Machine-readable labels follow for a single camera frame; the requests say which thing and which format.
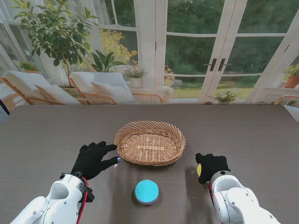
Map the red cable on right arm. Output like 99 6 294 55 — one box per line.
209 183 217 208

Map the printed conservatory backdrop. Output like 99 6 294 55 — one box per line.
0 0 299 106

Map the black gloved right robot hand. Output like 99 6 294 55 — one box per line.
195 153 231 185

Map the cyan culture dish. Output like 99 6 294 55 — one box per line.
134 179 160 204

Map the red cable on left arm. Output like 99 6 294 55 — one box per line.
76 178 91 224

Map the oval wicker basket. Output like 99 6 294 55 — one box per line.
114 120 187 167

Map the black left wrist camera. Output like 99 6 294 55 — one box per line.
83 188 95 203

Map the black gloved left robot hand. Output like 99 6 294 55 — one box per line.
71 141 122 181

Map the red cable on arm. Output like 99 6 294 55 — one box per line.
76 178 91 224
209 183 217 208

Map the white paper sheet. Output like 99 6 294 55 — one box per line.
282 105 299 123

